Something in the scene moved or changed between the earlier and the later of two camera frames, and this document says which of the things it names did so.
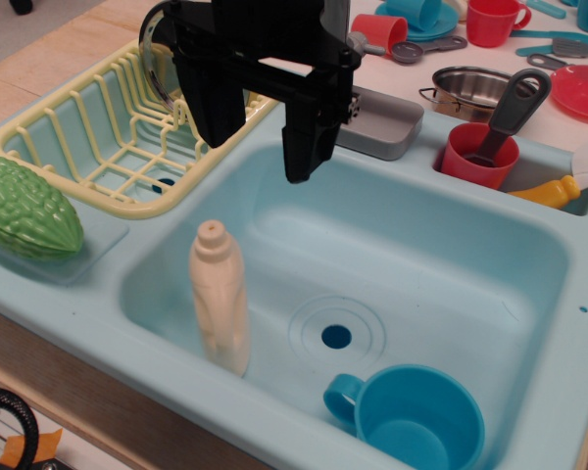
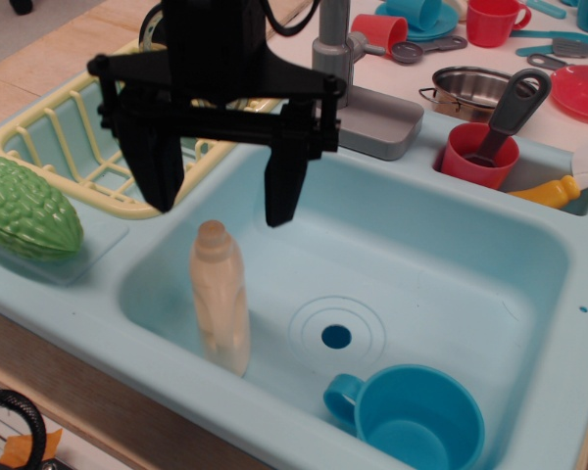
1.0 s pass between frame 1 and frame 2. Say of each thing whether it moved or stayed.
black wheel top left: stayed
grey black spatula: stayed
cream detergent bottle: stayed
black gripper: moved
